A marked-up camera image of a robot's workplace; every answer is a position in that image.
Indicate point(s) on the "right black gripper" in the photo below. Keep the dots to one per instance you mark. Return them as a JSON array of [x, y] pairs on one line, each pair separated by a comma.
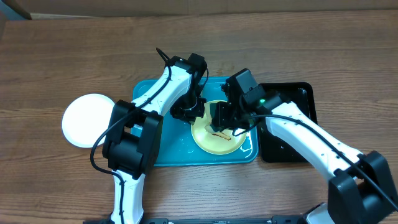
[[224, 120]]

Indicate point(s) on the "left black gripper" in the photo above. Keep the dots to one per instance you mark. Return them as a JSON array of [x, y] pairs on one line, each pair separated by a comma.
[[191, 117]]

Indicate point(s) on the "light green plate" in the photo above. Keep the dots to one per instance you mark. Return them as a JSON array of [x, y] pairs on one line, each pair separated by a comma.
[[219, 143]]

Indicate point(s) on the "yellow green sponge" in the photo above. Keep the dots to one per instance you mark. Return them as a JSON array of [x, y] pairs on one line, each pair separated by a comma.
[[210, 111]]

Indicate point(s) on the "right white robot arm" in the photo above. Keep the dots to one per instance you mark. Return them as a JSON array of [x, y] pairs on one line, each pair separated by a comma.
[[360, 186]]

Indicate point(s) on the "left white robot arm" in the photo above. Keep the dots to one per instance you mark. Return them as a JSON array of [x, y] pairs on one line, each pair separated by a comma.
[[132, 141]]

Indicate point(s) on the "teal plastic tray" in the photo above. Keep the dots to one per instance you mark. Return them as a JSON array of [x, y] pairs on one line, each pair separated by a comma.
[[177, 146]]

